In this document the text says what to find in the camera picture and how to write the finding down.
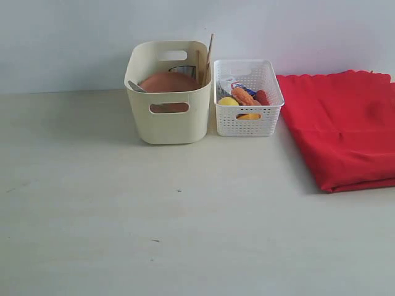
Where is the steel table knife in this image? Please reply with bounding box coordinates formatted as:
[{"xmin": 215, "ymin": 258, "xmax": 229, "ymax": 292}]
[{"xmin": 128, "ymin": 80, "xmax": 146, "ymax": 93}]

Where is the wooden chopstick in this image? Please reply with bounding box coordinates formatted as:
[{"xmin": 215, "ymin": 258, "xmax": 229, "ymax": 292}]
[
  {"xmin": 196, "ymin": 50, "xmax": 201, "ymax": 85},
  {"xmin": 202, "ymin": 33, "xmax": 215, "ymax": 87}
]

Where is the fried chicken nugget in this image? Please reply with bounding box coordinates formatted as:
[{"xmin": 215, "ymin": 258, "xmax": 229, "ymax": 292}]
[{"xmin": 231, "ymin": 87, "xmax": 261, "ymax": 105}]

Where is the brown round plate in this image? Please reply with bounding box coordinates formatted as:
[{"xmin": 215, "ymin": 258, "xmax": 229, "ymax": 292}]
[{"xmin": 139, "ymin": 72, "xmax": 200, "ymax": 113}]

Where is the red scalloped table cloth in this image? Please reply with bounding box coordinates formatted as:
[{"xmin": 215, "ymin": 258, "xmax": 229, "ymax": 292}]
[{"xmin": 277, "ymin": 70, "xmax": 394, "ymax": 193}]

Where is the yellow lemon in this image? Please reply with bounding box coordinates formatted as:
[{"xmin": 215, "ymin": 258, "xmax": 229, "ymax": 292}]
[{"xmin": 217, "ymin": 96, "xmax": 239, "ymax": 106}]

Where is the yellow cheese wedge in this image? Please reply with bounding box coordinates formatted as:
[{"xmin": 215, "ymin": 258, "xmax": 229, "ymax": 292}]
[{"xmin": 236, "ymin": 113, "xmax": 261, "ymax": 120}]

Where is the cream plastic bin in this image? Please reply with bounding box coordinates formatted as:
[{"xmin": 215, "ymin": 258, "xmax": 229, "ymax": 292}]
[{"xmin": 124, "ymin": 41, "xmax": 212, "ymax": 145}]

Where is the red sausage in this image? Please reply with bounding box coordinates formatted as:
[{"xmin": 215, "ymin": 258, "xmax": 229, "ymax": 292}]
[{"xmin": 255, "ymin": 90, "xmax": 270, "ymax": 105}]

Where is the blue white milk carton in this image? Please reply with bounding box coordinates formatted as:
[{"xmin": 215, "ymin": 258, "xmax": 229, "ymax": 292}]
[{"xmin": 217, "ymin": 76, "xmax": 256, "ymax": 98}]

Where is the stainless steel cup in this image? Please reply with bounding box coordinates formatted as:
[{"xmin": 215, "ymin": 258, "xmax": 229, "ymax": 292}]
[{"xmin": 168, "ymin": 65, "xmax": 197, "ymax": 79}]

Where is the white perforated plastic basket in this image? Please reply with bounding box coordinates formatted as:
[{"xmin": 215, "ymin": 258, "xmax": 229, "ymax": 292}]
[{"xmin": 214, "ymin": 60, "xmax": 285, "ymax": 137}]

